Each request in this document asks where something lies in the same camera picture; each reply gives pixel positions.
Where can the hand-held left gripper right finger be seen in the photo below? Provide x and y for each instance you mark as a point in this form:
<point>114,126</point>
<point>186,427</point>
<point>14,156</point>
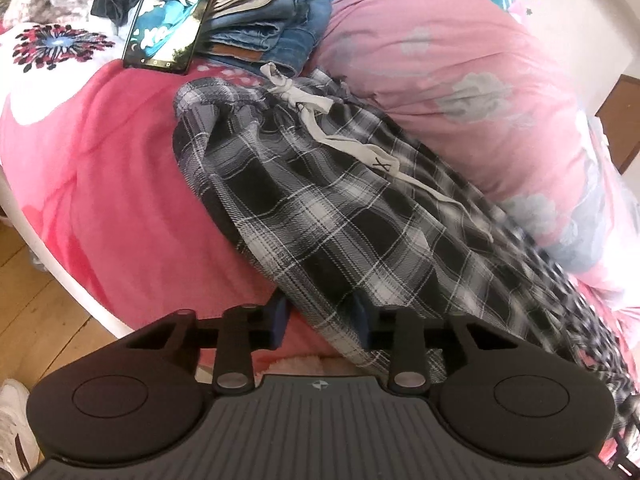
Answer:
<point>361,317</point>

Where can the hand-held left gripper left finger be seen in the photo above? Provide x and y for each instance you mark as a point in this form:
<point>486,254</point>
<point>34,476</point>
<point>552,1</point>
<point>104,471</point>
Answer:
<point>277,317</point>

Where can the black white plaid pants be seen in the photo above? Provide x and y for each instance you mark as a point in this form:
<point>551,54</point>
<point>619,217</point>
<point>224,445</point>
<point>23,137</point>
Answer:
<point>350,220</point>

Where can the red floral fleece blanket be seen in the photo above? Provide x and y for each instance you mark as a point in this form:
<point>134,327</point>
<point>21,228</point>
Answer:
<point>110,185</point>

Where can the pink grey floral duvet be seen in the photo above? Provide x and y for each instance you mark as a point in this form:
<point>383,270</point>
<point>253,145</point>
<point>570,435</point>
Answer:
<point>450,85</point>

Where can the blue jeans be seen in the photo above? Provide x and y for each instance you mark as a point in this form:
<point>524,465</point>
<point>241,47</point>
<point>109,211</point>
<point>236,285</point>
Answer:
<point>280,35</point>

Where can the white shoe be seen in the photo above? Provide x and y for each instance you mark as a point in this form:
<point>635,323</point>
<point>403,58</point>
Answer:
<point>15,430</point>

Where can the black smartphone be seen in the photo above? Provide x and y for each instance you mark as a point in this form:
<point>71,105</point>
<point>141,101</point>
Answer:
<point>170,15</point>

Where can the brown wooden door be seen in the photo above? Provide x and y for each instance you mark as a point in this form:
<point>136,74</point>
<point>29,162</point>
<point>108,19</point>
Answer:
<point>622,125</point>

